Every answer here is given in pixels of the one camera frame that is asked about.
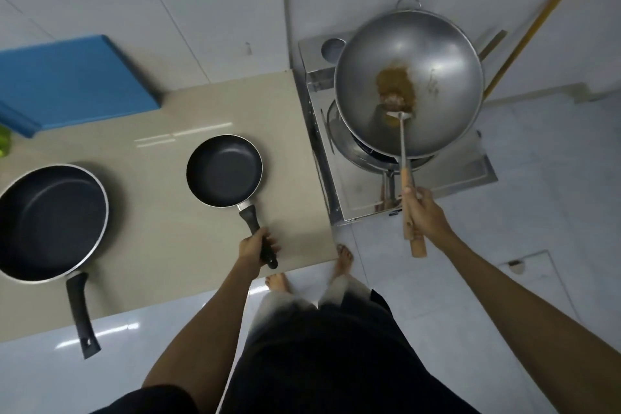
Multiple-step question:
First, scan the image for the person's left forearm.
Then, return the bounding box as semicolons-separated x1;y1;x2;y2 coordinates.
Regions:
142;257;263;395

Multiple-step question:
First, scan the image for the person's foot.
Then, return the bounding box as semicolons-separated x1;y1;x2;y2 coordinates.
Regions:
332;243;355;278
265;273;292;294

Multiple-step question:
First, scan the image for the brown fried food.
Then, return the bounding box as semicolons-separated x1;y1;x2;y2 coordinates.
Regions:
376;67;417;111

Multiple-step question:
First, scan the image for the large silver wok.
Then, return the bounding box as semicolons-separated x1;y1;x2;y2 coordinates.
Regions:
334;0;485;159

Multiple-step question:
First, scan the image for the person's dark clothing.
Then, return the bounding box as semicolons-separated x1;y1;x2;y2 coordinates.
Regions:
92;276;481;414

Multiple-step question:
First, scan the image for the blue cutting board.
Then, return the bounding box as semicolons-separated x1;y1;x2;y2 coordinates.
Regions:
0;35;161;139

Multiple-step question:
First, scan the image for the stainless steel gas stove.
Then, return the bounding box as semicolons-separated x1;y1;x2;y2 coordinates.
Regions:
298;30;498;226

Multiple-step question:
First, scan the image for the person's right foot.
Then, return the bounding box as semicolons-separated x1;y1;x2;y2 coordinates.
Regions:
332;243;355;278

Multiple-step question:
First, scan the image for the person's right forearm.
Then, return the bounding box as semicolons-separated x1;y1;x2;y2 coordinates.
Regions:
436;230;621;414

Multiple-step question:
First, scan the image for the person's left hand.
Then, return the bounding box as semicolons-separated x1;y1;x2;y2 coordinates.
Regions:
238;227;281;279

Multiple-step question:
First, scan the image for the person's right hand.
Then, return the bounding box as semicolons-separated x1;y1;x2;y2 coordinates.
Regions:
402;184;457;252

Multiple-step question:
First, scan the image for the wooden-handled metal spatula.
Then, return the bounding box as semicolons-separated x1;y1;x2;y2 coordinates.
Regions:
381;96;427;258

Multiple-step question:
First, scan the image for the large black frying pan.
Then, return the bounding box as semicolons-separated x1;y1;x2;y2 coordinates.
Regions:
0;164;110;360

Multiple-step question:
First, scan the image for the person's left foot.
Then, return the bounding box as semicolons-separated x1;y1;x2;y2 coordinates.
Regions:
265;273;292;294

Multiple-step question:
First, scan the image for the long wooden stick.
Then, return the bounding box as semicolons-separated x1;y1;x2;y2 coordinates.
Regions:
483;0;575;101

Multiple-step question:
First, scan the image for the small black frying pan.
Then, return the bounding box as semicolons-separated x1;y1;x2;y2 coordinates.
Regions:
186;135;279;270

